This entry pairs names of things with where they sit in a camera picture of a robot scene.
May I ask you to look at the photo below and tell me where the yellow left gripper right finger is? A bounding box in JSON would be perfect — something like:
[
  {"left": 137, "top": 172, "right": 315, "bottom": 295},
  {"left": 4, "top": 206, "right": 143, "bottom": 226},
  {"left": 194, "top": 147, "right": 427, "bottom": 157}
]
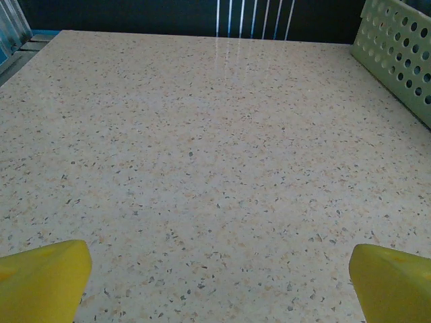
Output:
[{"left": 348, "top": 243, "right": 431, "bottom": 323}]

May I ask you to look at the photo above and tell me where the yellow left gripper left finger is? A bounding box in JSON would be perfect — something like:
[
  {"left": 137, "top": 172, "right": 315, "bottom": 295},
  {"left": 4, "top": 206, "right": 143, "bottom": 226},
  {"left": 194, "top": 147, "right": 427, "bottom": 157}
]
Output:
[{"left": 0, "top": 239, "right": 93, "bottom": 323}]

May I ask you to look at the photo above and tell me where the green perforated plastic basket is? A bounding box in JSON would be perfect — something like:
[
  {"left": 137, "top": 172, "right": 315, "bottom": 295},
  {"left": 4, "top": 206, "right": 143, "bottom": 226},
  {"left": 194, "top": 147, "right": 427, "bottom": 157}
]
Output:
[{"left": 349, "top": 0, "right": 431, "bottom": 131}]

